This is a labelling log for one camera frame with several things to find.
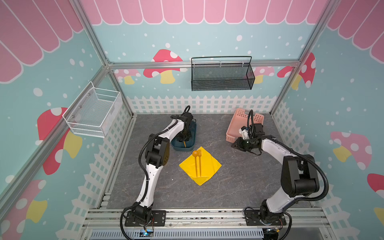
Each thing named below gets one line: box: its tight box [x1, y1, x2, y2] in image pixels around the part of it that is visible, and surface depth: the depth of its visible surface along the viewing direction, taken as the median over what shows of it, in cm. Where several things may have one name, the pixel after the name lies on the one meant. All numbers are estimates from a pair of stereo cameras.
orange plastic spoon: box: [192, 150, 199, 178], surface depth 99 cm
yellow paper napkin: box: [179, 146, 222, 186], surface depth 94 cm
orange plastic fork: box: [198, 149, 202, 177], surface depth 98 cm
